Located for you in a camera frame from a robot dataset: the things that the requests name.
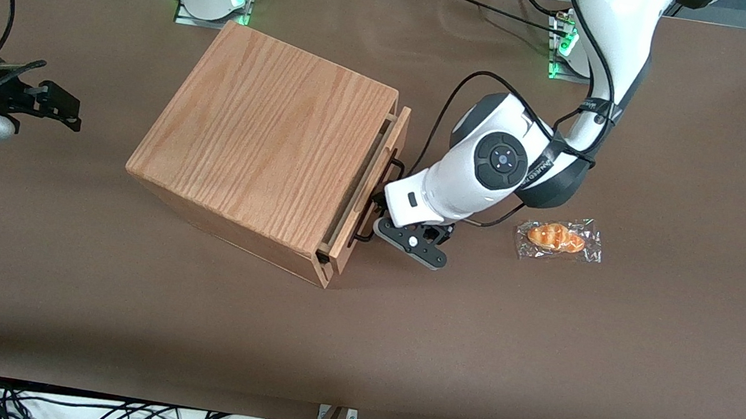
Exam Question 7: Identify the wooden cabinet drawer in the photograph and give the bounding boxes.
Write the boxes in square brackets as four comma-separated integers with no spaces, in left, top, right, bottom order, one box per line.
[311,96,413,297]

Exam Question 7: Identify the bread roll in clear wrapper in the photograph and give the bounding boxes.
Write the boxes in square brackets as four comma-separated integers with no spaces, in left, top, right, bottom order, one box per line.
[512,209,608,270]

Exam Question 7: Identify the short black tabletop cable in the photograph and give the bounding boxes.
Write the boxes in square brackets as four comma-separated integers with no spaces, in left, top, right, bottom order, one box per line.
[511,0,573,21]

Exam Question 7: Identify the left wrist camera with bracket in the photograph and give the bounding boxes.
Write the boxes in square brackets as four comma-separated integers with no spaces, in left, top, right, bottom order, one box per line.
[368,213,456,274]

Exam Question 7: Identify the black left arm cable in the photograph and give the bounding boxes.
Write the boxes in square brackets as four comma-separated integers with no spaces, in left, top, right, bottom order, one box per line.
[408,0,633,245]

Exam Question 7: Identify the light oak wooden cabinet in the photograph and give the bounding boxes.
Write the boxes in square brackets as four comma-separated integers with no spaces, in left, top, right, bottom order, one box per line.
[114,9,407,295]

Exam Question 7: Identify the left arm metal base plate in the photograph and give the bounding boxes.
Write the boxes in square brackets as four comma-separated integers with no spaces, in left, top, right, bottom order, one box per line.
[544,10,601,86]

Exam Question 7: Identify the black metal drawer handle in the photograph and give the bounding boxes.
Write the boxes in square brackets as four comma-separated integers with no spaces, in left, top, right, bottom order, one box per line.
[352,154,409,248]

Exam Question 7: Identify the long black tabletop cable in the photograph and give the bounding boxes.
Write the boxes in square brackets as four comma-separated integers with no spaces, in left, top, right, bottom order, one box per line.
[438,0,567,36]

